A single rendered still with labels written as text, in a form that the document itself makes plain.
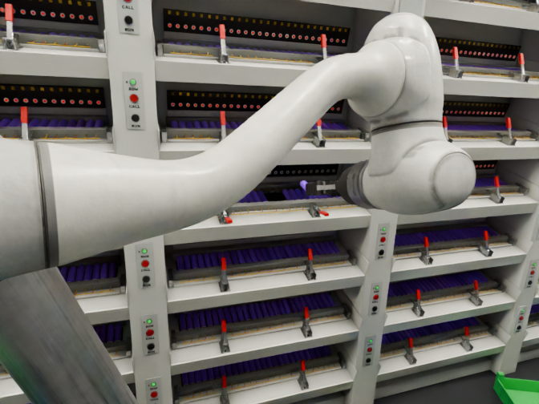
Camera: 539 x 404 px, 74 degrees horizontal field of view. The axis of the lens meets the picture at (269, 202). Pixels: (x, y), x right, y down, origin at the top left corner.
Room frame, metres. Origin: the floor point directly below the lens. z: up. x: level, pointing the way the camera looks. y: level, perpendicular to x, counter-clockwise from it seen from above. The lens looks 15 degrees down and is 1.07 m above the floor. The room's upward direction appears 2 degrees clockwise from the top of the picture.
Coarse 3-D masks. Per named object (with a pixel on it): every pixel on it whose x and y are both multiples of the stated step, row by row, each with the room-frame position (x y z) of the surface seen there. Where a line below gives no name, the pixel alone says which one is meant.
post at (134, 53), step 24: (144, 0) 0.84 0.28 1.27; (144, 24) 0.84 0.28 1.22; (120, 48) 0.82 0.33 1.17; (144, 48) 0.84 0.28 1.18; (120, 72) 0.82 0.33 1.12; (144, 72) 0.84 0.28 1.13; (120, 96) 0.82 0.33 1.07; (144, 96) 0.84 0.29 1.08; (120, 120) 0.82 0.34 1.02; (120, 144) 0.82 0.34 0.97; (144, 144) 0.84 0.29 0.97; (144, 240) 0.83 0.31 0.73; (144, 288) 0.83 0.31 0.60; (144, 312) 0.83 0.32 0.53; (144, 360) 0.82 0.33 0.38; (168, 360) 0.84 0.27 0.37; (144, 384) 0.82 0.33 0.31; (168, 384) 0.84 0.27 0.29
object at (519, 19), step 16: (432, 0) 1.07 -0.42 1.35; (448, 0) 1.09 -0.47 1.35; (464, 0) 1.13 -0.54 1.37; (480, 0) 1.21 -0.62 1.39; (496, 0) 1.23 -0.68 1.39; (512, 0) 1.39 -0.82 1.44; (432, 16) 1.09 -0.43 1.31; (448, 16) 1.10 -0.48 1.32; (464, 16) 1.12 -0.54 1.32; (480, 16) 1.14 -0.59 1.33; (496, 16) 1.15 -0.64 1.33; (512, 16) 1.17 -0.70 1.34; (528, 16) 1.19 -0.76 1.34
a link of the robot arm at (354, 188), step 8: (368, 160) 0.60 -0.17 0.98; (352, 168) 0.63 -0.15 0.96; (360, 168) 0.60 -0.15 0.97; (352, 176) 0.61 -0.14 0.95; (360, 176) 0.59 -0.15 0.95; (352, 184) 0.61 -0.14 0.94; (360, 184) 0.58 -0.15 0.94; (352, 192) 0.61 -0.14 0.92; (360, 192) 0.58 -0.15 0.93; (352, 200) 0.62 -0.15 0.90; (360, 200) 0.60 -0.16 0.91; (368, 208) 0.62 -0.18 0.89; (376, 208) 0.58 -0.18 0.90
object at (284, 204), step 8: (288, 200) 1.02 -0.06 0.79; (296, 200) 1.02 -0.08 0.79; (304, 200) 1.03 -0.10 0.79; (312, 200) 1.03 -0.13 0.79; (320, 200) 1.04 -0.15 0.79; (328, 200) 1.04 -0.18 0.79; (336, 200) 1.05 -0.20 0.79; (344, 200) 1.06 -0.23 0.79; (232, 208) 0.95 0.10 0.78; (240, 208) 0.96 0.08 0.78; (248, 208) 0.97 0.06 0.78; (256, 208) 0.97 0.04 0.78; (264, 208) 0.98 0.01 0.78; (272, 208) 0.99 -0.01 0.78; (280, 208) 1.00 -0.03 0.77; (296, 208) 1.00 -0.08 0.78; (320, 208) 1.02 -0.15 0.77; (328, 208) 1.03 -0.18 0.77
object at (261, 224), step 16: (272, 176) 1.12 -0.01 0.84; (288, 176) 1.14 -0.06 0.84; (304, 176) 1.15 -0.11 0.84; (320, 176) 1.17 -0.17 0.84; (336, 176) 1.19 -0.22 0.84; (272, 192) 1.10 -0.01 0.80; (336, 208) 1.05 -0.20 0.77; (352, 208) 1.06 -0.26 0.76; (208, 224) 0.89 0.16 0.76; (224, 224) 0.90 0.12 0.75; (240, 224) 0.91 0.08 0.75; (256, 224) 0.92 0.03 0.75; (272, 224) 0.94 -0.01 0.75; (288, 224) 0.95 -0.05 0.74; (304, 224) 0.97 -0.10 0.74; (320, 224) 0.99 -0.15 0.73; (336, 224) 1.01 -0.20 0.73; (352, 224) 1.02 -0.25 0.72; (368, 224) 1.04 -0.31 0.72; (176, 240) 0.86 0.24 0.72; (192, 240) 0.88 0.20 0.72; (208, 240) 0.89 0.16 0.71
